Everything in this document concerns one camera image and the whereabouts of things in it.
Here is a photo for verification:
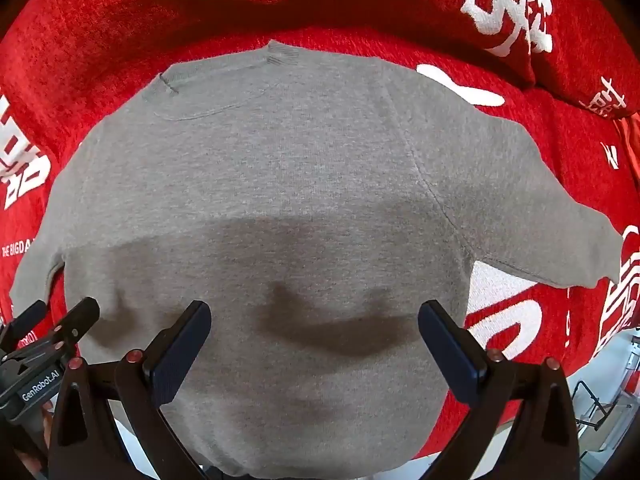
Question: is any black metal rack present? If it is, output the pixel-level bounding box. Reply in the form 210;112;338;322
574;379;618;432

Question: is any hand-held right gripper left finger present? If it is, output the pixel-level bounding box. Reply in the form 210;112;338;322
47;301;212;480

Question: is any grey t-shirt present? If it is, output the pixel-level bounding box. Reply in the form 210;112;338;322
10;40;623;478

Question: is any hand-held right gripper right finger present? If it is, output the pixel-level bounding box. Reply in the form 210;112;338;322
418;300;582;480

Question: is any red printed pillow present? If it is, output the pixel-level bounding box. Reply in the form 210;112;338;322
280;0;640;122

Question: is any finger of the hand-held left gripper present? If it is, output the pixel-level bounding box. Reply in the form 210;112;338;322
7;300;49;342
52;297;100;349

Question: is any red printed blanket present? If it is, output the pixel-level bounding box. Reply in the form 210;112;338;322
0;0;640;461

